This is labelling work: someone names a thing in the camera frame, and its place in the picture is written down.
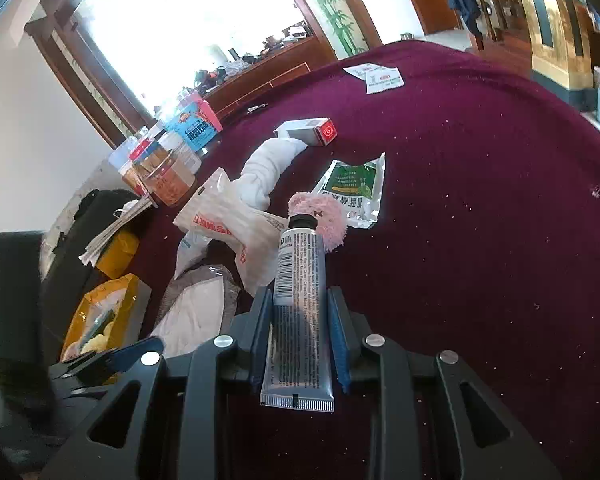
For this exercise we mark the silver tube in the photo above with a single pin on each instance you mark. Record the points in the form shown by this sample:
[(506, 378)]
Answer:
[(295, 310)]

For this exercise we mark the wooden window frame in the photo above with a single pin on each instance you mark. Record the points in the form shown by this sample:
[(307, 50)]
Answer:
[(55, 40)]

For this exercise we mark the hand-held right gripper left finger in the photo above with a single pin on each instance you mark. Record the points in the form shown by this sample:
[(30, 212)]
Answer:
[(262, 330)]

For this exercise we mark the white blue patterned packet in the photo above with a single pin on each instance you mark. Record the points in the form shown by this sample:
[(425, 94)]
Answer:
[(192, 255)]

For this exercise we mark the small yellow box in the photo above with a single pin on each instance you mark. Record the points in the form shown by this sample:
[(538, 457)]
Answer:
[(117, 255)]

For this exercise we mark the white sachet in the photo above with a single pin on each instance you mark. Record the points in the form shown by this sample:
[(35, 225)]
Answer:
[(384, 82), (359, 71)]

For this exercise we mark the wooden stair railing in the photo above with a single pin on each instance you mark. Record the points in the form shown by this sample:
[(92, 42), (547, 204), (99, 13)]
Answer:
[(500, 5)]

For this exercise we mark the teal cartoon packet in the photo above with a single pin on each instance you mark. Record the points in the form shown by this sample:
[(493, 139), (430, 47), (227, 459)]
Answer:
[(99, 322)]

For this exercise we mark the black bag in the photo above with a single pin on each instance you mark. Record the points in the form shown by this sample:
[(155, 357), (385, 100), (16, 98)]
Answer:
[(60, 270)]

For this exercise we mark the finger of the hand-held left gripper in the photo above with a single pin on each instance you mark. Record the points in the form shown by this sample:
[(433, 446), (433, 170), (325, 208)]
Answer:
[(85, 389), (130, 352)]

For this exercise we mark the maroon tablecloth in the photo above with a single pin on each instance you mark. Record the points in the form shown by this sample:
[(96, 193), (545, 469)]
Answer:
[(480, 210)]

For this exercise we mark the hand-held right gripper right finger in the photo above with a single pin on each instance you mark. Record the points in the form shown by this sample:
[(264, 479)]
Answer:
[(337, 335)]

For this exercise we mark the clear jar orange contents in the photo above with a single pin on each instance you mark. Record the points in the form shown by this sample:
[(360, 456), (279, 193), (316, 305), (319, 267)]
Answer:
[(170, 180)]

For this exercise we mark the white rolled cloth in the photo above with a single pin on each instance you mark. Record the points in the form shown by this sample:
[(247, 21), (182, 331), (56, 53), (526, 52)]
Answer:
[(265, 170)]

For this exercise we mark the stack of newspapers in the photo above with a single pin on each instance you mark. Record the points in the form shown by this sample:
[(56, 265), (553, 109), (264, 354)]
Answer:
[(110, 235)]

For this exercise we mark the blue snack box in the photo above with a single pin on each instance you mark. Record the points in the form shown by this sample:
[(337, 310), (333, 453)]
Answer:
[(195, 127)]

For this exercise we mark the green packet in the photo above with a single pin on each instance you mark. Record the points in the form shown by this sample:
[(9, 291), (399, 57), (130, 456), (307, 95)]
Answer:
[(352, 180)]

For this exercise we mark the white plastic bag red print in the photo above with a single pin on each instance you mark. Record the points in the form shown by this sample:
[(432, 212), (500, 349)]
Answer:
[(220, 220)]

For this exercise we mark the wooden cabinet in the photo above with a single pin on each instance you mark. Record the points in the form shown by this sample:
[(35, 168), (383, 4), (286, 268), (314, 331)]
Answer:
[(280, 75)]

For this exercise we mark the pink fuzzy ball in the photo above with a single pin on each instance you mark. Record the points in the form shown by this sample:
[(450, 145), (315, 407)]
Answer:
[(330, 220)]

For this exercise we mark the red white carton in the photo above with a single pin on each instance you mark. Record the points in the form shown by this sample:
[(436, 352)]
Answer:
[(325, 132)]

